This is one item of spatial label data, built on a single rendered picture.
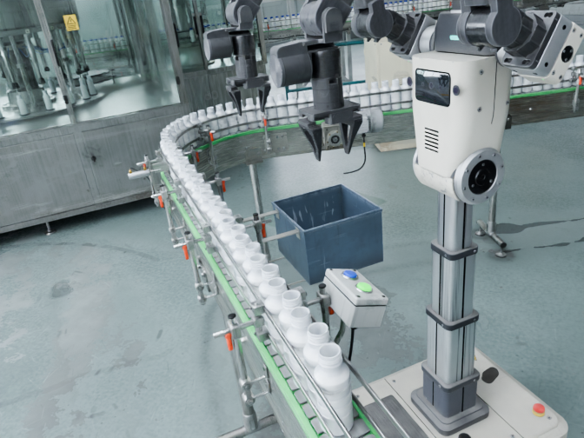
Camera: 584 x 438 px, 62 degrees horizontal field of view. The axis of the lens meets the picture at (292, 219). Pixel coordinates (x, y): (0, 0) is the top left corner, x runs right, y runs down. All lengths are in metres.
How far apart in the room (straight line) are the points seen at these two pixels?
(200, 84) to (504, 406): 5.29
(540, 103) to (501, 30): 2.19
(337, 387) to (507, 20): 0.76
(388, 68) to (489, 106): 3.95
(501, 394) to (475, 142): 1.06
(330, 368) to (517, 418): 1.26
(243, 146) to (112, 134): 1.83
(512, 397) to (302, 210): 1.05
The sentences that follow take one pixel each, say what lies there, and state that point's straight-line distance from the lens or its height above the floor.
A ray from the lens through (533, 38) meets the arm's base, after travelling 1.18.
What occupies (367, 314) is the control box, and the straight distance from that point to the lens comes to 1.03.
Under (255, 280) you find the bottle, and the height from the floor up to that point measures 1.12.
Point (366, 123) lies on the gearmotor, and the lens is 2.73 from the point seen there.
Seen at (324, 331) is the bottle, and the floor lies 1.15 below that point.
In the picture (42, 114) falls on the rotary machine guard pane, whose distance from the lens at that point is 4.43.
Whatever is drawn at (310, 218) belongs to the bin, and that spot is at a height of 0.83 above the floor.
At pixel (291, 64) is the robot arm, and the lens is 0.87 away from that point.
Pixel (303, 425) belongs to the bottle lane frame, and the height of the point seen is 1.00.
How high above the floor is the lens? 1.69
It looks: 25 degrees down
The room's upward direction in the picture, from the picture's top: 7 degrees counter-clockwise
